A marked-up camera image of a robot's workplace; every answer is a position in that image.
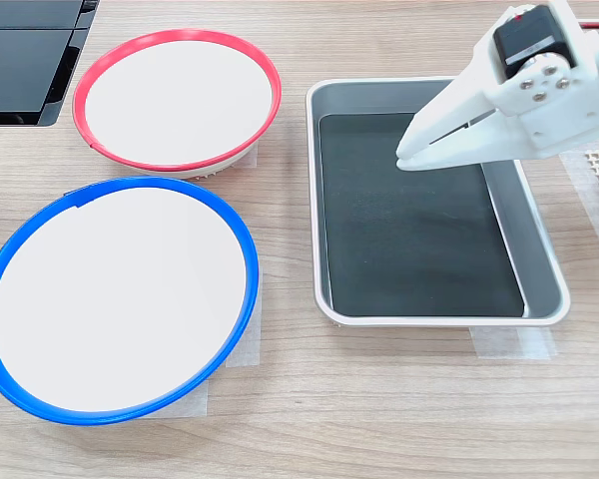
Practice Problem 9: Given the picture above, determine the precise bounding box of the red-rimmed round white plate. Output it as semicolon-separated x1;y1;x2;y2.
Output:
72;28;284;180

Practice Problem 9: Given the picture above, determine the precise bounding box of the steel rectangular tray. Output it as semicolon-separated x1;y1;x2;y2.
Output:
304;75;572;328

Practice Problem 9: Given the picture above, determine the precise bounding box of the black tray mat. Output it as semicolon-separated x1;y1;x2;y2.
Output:
317;112;526;319

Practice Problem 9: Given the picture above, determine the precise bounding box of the translucent tape strip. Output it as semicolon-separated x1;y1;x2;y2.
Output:
227;268;264;368
234;142;261;169
152;377;211;421
471;326;559;359

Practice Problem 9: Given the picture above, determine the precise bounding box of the blue-rimmed round white plate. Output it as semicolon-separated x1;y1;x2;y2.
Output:
0;176;260;426

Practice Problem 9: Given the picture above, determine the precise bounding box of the black glossy flat device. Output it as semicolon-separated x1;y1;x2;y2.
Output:
0;0;101;128

